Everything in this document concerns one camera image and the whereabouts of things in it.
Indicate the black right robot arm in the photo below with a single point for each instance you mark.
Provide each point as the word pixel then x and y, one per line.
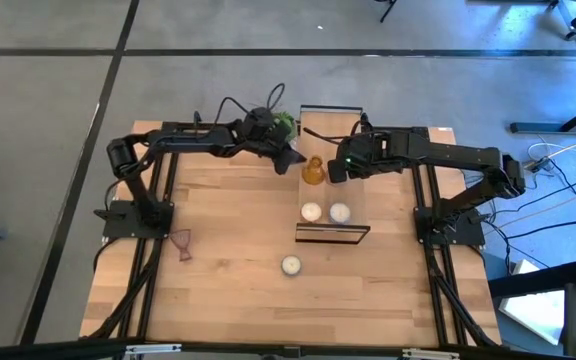
pixel 448 155

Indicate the wooden shelf with black frame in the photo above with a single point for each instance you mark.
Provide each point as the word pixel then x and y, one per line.
pixel 318 195

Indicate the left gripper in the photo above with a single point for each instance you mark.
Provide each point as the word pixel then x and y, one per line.
pixel 260 127

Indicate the white panel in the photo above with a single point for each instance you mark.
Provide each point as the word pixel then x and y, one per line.
pixel 533 310

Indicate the succulent in white patterned pot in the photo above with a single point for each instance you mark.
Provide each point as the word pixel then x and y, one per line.
pixel 290 122

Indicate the amber glass candle holder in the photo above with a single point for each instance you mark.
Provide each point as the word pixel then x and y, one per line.
pixel 313 172

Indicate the pink glass candle holder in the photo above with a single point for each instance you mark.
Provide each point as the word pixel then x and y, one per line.
pixel 182 242

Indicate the black rig crossbar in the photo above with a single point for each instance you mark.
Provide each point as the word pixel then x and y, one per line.
pixel 288 351

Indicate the black aluminium table frame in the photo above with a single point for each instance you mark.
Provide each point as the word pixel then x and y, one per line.
pixel 168 300

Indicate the tan patterned candle tin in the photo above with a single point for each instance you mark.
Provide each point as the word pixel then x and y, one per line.
pixel 311 212

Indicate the black beam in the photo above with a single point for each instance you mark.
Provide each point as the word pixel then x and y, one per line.
pixel 538 280

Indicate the black stand leg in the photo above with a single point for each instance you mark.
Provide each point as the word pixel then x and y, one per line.
pixel 388 10

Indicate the white tealight candle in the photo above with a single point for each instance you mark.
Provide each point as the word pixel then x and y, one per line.
pixel 291 265
pixel 339 213

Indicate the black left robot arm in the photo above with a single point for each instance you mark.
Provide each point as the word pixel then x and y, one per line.
pixel 188 142

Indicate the silver metal bracket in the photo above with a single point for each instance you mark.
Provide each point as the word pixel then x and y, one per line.
pixel 430 354
pixel 153 348

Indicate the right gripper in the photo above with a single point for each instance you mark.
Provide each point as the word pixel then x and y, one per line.
pixel 337 172

